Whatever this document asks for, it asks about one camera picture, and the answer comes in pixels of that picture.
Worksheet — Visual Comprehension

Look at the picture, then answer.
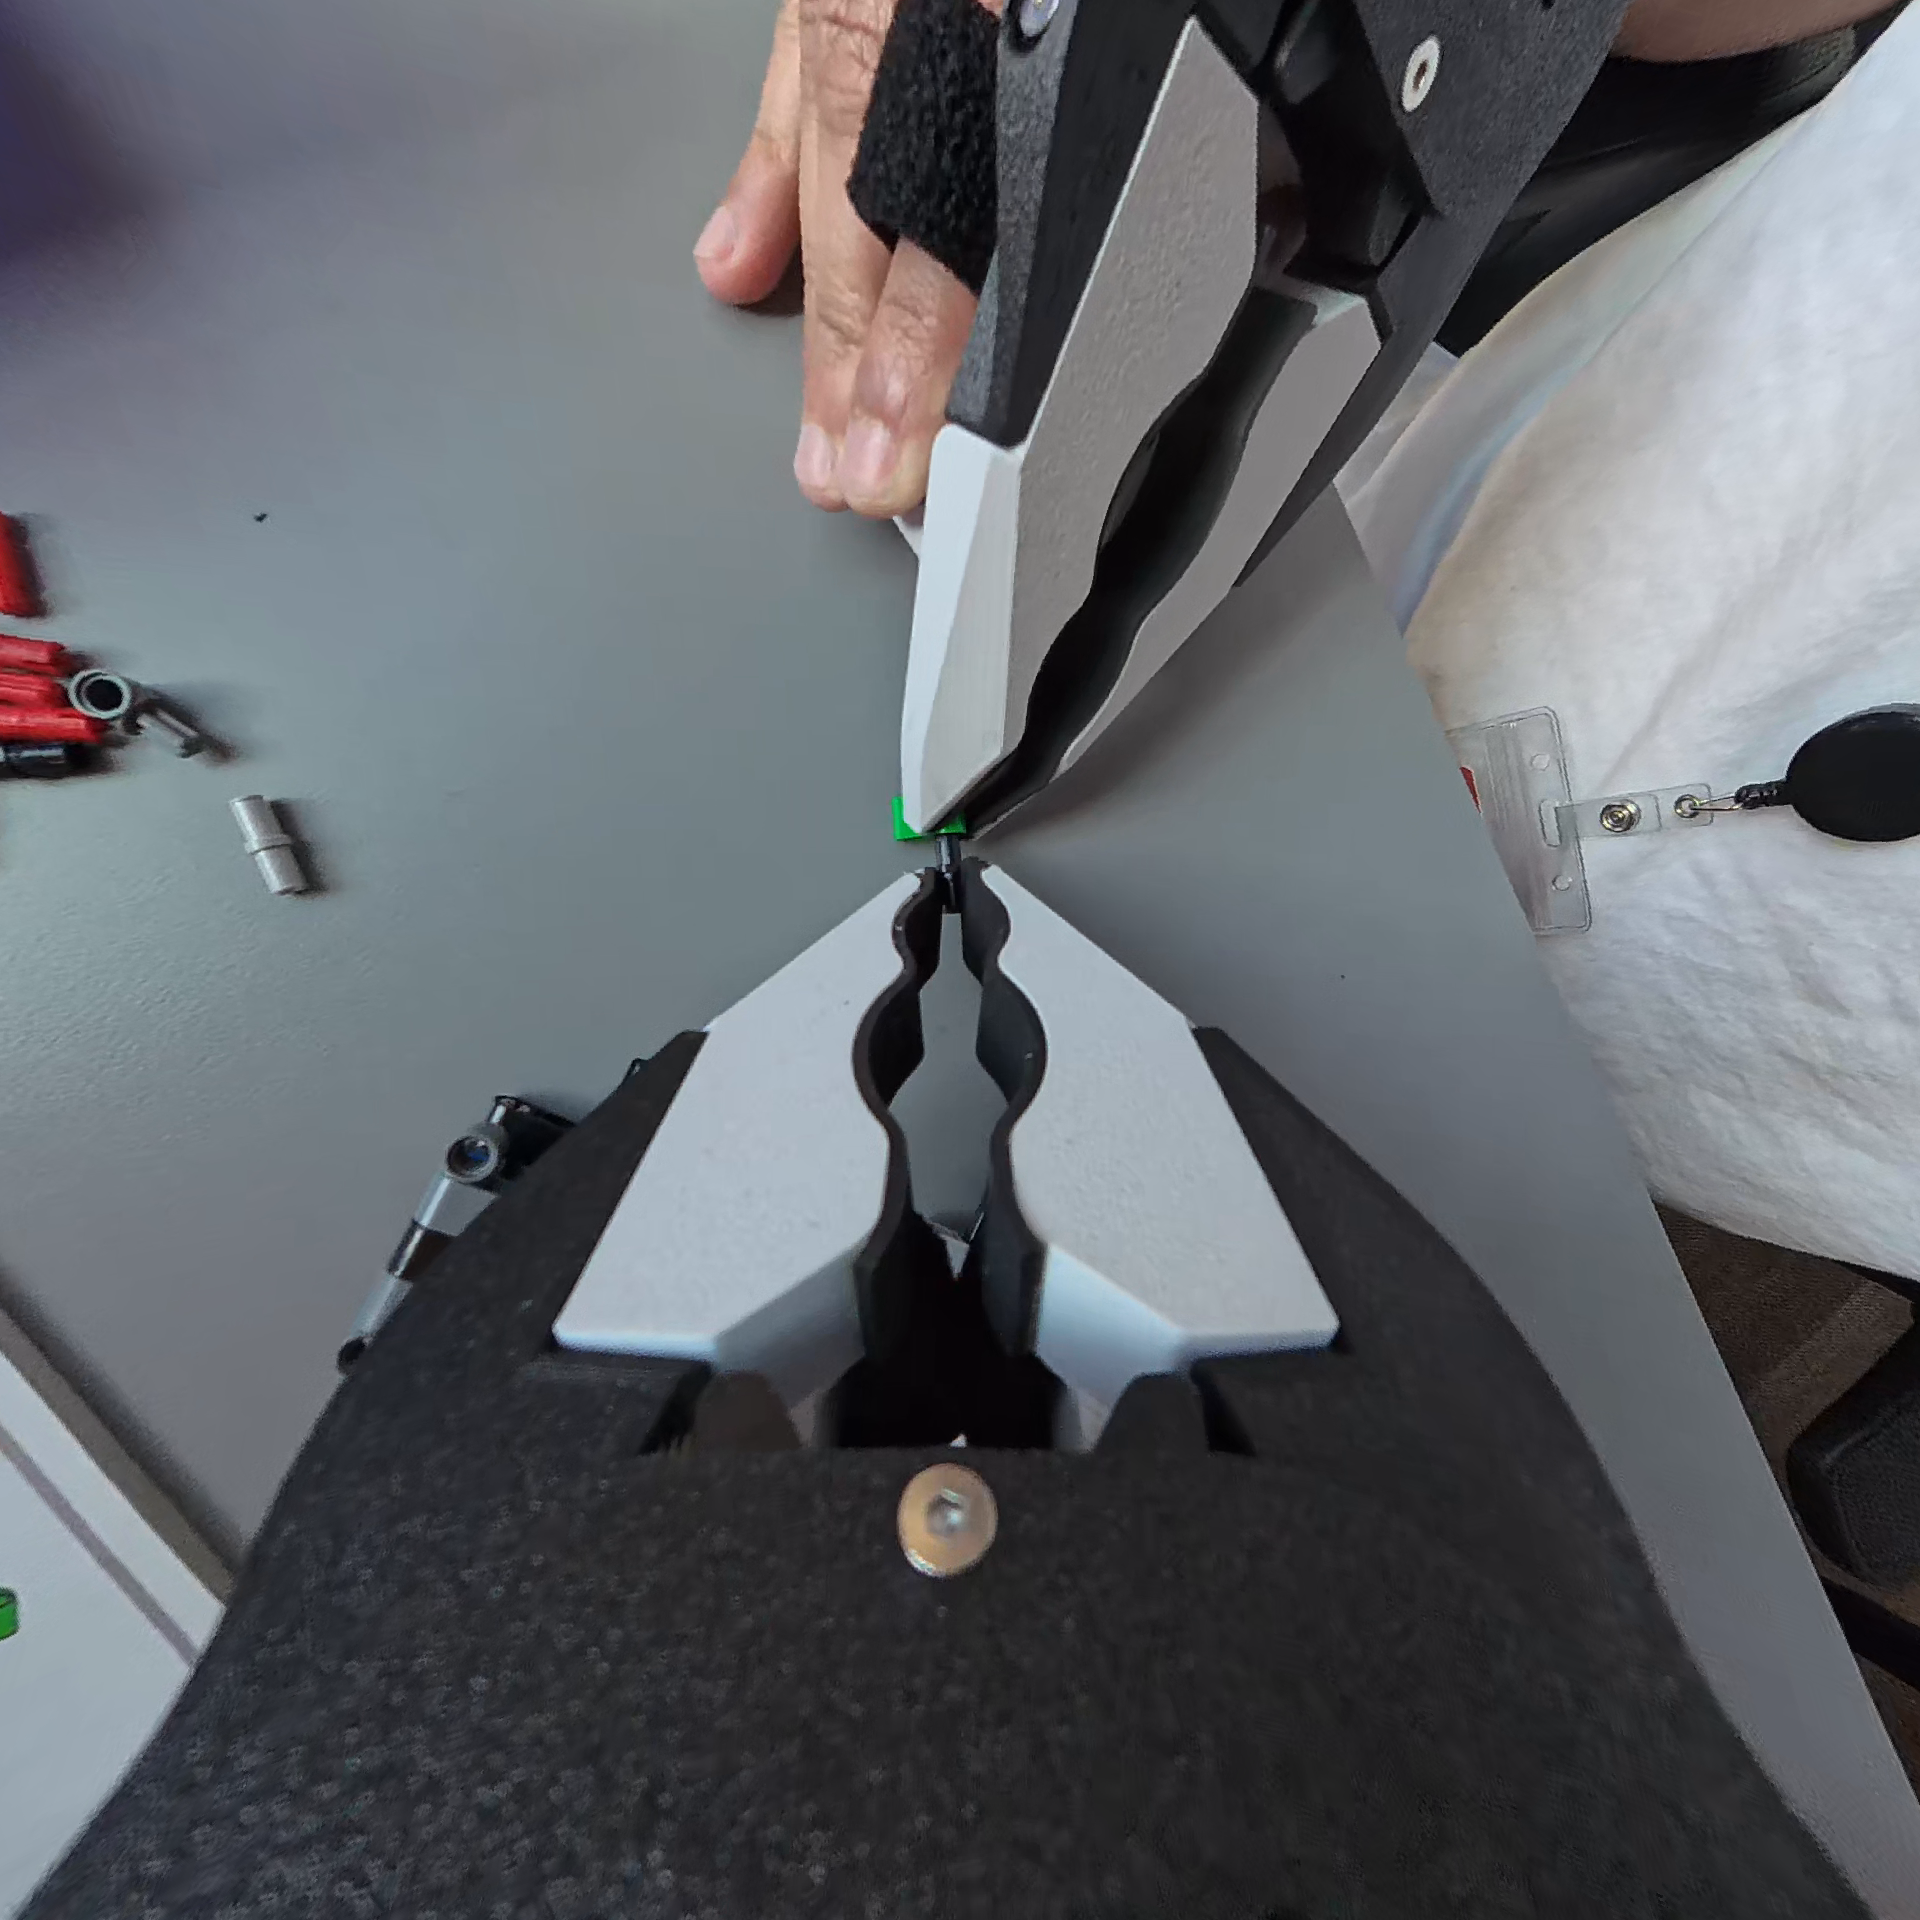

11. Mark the white lego instruction booklet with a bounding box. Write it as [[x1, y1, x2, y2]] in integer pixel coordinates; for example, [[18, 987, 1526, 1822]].
[[0, 1303, 227, 1908]]

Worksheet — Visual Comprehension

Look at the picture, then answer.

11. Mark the dark grey lego connector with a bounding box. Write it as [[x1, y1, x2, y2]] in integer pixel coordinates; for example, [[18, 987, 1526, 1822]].
[[125, 692, 235, 761]]

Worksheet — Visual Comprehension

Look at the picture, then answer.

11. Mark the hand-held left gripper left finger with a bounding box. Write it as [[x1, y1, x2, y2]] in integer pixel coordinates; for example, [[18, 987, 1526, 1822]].
[[547, 866, 944, 1445]]

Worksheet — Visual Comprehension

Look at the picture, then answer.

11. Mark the black lanyard strap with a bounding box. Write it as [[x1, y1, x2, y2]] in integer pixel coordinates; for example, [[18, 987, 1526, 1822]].
[[1440, 5, 1899, 361]]

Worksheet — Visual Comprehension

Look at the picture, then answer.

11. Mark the black office chair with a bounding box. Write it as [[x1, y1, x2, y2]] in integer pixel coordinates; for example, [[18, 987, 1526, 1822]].
[[1784, 1380, 1920, 1697]]

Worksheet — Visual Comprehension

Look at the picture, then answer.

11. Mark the person's white shirt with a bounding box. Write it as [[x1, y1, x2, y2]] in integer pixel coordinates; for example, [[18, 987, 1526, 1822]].
[[1334, 0, 1920, 1283]]

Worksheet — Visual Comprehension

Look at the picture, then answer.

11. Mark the pile of red black pins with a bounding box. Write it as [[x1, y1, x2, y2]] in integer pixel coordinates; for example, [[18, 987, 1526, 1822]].
[[0, 509, 129, 782]]

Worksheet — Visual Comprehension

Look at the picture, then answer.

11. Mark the grey lego pin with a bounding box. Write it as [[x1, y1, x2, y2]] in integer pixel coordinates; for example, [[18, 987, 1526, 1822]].
[[227, 792, 314, 899]]

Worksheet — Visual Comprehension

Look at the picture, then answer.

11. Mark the clear plastic badge holder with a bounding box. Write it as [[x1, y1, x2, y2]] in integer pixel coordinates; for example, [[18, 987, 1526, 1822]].
[[1446, 704, 1596, 940]]

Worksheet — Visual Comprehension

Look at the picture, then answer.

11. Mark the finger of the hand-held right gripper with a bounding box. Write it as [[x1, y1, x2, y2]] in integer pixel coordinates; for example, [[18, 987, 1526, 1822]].
[[966, 281, 1386, 833], [895, 18, 1273, 827]]

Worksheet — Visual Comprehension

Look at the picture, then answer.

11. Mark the black badge reel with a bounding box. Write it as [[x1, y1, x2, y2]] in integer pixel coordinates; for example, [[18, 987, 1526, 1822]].
[[1559, 708, 1920, 845]]

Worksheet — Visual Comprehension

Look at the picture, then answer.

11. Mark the person's right hand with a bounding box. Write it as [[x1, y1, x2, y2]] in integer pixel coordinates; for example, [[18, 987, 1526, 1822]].
[[693, 0, 991, 520]]

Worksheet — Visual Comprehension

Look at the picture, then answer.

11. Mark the grey black lego axle piece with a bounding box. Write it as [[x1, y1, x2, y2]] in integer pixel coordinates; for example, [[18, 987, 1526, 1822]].
[[332, 1091, 580, 1370]]

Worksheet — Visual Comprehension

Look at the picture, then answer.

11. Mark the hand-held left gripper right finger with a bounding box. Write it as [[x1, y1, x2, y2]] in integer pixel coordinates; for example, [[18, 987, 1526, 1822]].
[[954, 857, 1344, 1445]]

